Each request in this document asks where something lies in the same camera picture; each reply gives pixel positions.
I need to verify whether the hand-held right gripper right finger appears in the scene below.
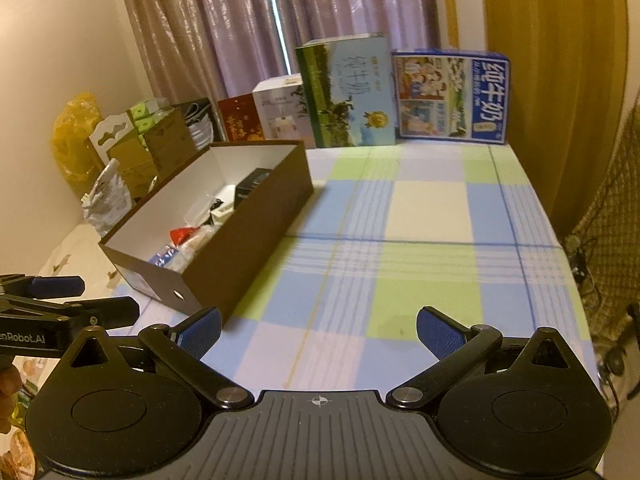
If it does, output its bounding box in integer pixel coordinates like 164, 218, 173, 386
385, 306, 576, 408

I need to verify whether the stack of green tissue packs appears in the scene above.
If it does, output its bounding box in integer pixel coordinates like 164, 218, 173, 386
129, 97, 171, 136

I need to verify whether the quilted chair cover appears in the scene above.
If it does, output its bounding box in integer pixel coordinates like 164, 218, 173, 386
570, 105, 640, 351

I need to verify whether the beige sheer curtain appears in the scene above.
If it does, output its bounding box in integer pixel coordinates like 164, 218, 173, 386
115, 0, 226, 106

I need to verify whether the purple curtain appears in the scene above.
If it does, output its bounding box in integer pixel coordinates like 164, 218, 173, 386
192, 0, 441, 106

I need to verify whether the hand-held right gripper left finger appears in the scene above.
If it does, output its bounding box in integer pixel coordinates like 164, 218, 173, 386
62, 305, 256, 408

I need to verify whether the blue milk carton box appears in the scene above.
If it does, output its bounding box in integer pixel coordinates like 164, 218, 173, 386
391, 49, 512, 146

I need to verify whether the stack of white buckets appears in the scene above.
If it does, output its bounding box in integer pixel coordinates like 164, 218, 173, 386
172, 97, 216, 148

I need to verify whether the person's left hand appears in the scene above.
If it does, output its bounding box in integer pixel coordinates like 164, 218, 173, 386
0, 364, 23, 436

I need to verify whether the wooden ruler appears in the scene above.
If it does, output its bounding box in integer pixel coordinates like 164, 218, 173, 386
444, 0, 460, 51

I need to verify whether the yellow curtain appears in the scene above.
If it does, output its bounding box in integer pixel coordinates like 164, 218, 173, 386
477, 0, 628, 236

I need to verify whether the tangle of black cables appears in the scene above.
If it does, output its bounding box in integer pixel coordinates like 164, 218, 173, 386
565, 235, 631, 376

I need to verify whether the brown printed cardboard box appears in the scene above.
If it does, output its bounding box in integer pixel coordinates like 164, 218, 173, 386
142, 110, 198, 176

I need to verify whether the green milk carton box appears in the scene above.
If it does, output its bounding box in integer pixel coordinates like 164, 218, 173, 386
295, 32, 400, 150

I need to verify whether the yellow plastic bag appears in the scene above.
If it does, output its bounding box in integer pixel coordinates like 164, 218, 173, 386
52, 92, 106, 196

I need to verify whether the red gift box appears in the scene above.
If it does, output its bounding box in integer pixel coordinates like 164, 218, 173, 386
217, 94, 266, 143

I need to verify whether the white plastic bag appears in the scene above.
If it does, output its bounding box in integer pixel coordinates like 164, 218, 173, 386
82, 159, 133, 238

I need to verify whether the white humidifier box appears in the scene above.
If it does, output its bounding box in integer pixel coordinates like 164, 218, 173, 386
251, 73, 317, 143

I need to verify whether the plain brown cardboard box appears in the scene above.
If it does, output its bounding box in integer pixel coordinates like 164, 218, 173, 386
107, 137, 158, 201

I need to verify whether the blue wet wipes pack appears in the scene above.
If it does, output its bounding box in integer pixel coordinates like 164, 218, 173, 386
147, 244, 181, 271

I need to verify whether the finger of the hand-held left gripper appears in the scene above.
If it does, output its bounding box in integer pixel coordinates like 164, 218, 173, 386
0, 296, 141, 334
0, 274, 85, 302

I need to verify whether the black box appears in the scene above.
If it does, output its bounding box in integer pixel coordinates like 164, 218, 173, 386
235, 167, 273, 206

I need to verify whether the white cardboard with cutout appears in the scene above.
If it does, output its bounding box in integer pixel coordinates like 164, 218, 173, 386
89, 114, 138, 166

